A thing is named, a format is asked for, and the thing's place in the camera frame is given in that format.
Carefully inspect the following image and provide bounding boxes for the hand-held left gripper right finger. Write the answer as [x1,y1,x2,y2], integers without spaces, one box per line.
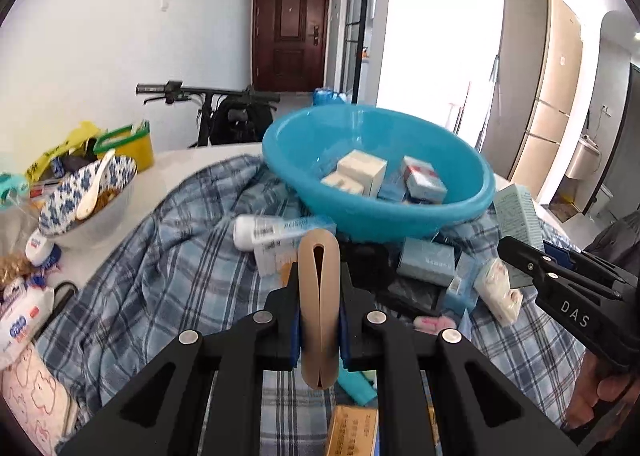
[338,260,582,456]

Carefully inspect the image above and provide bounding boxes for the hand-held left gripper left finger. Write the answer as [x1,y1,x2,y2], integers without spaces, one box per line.
[57,261,306,456]

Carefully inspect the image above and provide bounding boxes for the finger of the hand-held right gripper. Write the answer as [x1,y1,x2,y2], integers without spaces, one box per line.
[497,235,622,300]
[542,241,640,287]

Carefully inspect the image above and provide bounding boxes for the teal round cap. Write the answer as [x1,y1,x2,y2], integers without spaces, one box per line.
[340,368,377,407]

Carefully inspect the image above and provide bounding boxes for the white blue barcode box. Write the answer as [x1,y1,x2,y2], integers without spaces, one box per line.
[252,215,337,277]

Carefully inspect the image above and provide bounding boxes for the blue plastic basin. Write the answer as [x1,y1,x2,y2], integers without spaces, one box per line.
[261,104,497,241]

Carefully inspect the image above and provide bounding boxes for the person's right hand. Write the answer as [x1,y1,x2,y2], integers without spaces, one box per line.
[566,353,640,432]

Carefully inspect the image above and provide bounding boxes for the pale blue tall box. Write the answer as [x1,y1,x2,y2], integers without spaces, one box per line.
[492,184,547,289]

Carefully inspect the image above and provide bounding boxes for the person's dark clothing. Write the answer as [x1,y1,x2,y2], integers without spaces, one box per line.
[582,208,640,281]

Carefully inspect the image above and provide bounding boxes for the small blue white box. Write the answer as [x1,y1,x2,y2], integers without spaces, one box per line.
[442,253,481,317]

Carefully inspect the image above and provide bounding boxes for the black wallet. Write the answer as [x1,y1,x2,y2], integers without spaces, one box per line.
[375,276,448,317]

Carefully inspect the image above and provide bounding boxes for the pink white bunny plush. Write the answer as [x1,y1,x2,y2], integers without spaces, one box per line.
[412,315,458,334]

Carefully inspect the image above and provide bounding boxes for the gold blue box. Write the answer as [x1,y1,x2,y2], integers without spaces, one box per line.
[325,405,440,456]

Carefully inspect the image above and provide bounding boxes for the light blue flat box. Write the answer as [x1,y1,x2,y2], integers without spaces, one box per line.
[397,237,457,287]

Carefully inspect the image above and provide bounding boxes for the white round bottle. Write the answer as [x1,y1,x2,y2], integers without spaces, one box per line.
[233,215,261,251]

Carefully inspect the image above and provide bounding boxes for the red white blue box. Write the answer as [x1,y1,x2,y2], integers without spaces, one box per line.
[400,156,448,204]

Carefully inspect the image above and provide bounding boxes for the blue plaid cloth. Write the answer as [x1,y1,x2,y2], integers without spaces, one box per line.
[37,153,588,456]

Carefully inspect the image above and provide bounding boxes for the white orange small box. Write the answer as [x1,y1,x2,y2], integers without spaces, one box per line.
[320,171,366,195]

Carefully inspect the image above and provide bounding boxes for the beige refrigerator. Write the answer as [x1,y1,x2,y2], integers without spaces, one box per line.
[480,0,585,197]

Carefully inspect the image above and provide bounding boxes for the plain white box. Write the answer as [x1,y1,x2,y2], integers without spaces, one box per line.
[336,150,388,197]

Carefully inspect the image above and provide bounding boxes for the black bag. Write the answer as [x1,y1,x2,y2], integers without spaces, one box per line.
[209,94,276,147]

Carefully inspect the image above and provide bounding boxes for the blue floral ceramic bowl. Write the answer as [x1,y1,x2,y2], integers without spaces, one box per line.
[39,156,138,251]

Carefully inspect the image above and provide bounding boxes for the blue bag on floor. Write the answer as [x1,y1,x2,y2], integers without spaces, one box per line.
[313,88,351,106]

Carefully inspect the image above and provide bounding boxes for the yellow container with green lid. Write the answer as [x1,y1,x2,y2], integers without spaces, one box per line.
[94,120,155,174]

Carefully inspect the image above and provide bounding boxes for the white ceramic spoon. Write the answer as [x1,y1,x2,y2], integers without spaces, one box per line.
[75,148,117,221]

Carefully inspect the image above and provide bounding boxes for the pink bear print cloth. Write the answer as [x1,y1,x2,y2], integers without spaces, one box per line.
[0,343,78,452]

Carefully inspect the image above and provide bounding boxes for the white jar with blue label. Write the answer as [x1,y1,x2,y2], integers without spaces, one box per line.
[25,230,62,271]

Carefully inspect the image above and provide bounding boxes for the white wet wipes pack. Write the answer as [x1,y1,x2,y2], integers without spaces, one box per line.
[0,281,55,372]

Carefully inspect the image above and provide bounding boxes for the black framed glass door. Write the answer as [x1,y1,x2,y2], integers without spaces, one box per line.
[340,0,381,104]

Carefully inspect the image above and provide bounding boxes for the brown snack bag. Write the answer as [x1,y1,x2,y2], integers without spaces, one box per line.
[0,256,36,287]

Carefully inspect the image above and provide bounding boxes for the brown entrance door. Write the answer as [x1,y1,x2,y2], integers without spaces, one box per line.
[251,0,332,92]

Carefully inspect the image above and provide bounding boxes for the yellow plastic bag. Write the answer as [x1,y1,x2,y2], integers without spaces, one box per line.
[25,122,108,184]

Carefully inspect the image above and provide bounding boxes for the teal plastic item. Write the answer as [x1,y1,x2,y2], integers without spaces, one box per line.
[0,172,28,207]

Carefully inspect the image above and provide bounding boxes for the black scooter handlebar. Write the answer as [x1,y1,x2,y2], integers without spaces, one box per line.
[136,82,281,149]

